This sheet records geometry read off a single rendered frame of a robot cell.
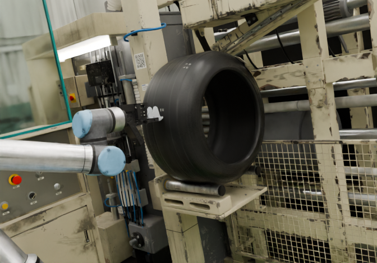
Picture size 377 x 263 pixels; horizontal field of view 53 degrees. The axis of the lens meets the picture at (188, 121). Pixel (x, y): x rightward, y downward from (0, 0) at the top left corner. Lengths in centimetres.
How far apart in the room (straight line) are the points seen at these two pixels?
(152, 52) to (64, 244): 102
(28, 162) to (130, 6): 105
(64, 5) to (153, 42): 960
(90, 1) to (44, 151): 1069
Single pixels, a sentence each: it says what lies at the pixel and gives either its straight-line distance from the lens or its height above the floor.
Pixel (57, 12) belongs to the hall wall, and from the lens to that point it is 1132.
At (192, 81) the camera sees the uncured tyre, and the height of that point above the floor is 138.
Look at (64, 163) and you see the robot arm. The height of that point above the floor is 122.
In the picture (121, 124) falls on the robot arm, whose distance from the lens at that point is 137.
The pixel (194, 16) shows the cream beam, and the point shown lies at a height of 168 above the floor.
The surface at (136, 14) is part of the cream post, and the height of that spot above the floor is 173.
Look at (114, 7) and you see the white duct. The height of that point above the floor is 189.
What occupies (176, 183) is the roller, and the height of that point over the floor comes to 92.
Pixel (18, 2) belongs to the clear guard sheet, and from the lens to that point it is 203.
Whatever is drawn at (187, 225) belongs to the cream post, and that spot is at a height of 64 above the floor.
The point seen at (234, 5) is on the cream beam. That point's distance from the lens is 184.
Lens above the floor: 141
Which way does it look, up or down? 7 degrees down
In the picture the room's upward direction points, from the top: 10 degrees counter-clockwise
